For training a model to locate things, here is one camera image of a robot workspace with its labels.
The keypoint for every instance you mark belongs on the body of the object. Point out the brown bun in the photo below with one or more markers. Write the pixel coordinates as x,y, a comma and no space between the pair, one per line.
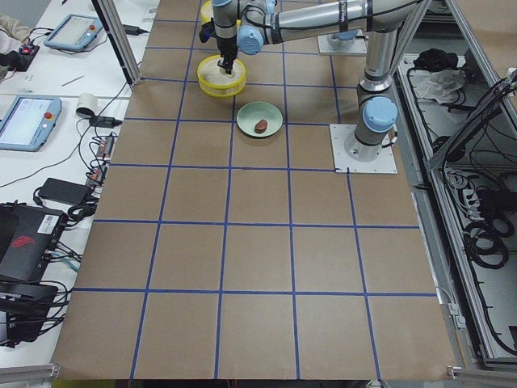
261,126

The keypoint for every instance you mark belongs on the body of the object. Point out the white bun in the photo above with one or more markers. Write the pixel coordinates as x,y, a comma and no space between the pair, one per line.
225,73

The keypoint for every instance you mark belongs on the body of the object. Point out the light green plate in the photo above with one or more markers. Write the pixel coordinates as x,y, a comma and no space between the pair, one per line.
250,114

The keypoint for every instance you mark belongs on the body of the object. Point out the black small adapter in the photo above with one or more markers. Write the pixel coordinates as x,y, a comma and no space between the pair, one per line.
107,122

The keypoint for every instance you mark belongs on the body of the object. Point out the white tape roll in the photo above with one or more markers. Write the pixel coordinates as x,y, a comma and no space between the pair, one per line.
87,105

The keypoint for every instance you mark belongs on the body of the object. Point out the upper blue teach pendant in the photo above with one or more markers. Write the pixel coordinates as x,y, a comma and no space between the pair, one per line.
74,33

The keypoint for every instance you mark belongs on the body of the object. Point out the blue teach pendant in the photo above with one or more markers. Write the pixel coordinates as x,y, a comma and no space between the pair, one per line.
29,121
74,33

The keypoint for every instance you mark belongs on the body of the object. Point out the black cloth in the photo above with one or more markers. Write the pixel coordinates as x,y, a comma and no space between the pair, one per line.
435,60

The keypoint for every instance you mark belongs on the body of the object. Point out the lower blue teach pendant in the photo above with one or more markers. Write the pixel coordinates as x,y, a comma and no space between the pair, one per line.
29,121

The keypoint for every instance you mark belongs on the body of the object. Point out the black power brick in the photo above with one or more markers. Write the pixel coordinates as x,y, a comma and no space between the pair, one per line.
65,192

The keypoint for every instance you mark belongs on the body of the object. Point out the white crumpled cloth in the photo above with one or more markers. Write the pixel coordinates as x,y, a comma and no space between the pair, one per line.
443,86

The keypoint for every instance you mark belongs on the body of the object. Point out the black laptop red logo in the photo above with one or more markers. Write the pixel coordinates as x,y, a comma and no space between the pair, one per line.
27,232

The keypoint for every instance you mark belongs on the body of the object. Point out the black device bottom left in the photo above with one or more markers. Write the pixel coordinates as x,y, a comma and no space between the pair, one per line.
24,311

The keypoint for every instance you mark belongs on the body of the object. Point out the aluminium frame post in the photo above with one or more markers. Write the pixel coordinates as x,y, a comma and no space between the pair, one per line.
109,17

